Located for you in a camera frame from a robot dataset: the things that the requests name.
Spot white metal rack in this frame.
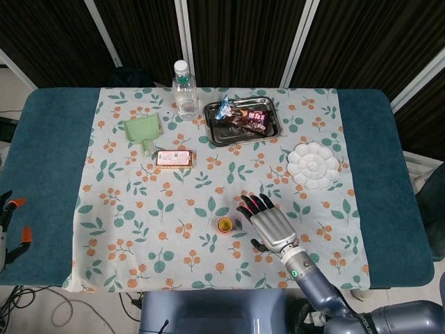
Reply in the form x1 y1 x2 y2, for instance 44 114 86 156
403 150 441 184

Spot black clamp orange tips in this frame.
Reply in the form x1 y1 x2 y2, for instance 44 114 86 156
0 189 27 230
0 224 33 272

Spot brown snack bag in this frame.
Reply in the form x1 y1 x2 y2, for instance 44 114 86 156
227 106 272 135

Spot rectangular metal tray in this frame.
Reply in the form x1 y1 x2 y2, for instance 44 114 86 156
202 96 283 148

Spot black plastic bag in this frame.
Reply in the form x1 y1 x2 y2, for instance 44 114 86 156
288 298 330 334

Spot white flower-shaped paint palette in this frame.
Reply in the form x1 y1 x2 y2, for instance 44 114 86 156
286 141 341 191

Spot light green plastic dustpan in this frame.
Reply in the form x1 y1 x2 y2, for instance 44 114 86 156
123 113 163 156

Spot floor cables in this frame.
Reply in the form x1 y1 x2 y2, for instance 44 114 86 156
0 285 76 330

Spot pink plastic cup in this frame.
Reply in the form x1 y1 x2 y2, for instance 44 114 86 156
243 195 266 214

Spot white partition post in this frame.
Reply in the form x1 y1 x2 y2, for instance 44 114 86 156
83 0 123 69
280 0 321 88
173 0 195 83
0 48 38 91
389 48 445 112

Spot clear plastic water bottle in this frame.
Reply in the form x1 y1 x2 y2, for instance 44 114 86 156
171 59 200 121

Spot yellow red card box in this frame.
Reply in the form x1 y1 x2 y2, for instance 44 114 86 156
154 150 194 170

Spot blue white snack bag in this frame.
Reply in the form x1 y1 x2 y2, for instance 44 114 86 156
214 94 234 120

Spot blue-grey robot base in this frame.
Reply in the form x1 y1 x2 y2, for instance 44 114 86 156
138 288 289 334

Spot floral fruit print tablecloth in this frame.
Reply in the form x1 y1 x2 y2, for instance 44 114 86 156
61 86 370 294

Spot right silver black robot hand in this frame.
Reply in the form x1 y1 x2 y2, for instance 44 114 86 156
236 193 300 257

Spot teal table cover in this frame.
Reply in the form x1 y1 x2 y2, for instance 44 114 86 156
0 86 435 289

